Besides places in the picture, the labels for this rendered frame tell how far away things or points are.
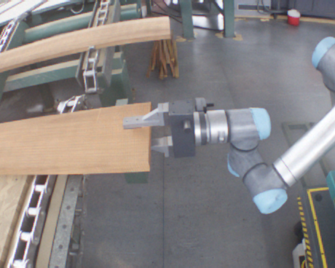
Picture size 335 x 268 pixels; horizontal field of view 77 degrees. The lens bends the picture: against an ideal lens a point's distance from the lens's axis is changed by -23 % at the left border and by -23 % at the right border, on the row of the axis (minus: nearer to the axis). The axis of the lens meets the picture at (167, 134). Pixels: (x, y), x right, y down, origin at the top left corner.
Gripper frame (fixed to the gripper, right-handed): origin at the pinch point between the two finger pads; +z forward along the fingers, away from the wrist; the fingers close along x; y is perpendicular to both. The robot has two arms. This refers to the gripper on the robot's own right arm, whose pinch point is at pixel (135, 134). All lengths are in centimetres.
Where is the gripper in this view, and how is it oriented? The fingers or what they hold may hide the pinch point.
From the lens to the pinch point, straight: 61.6
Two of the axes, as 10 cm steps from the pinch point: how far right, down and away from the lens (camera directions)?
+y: 0.2, 6.8, -7.3
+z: -9.9, 0.9, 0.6
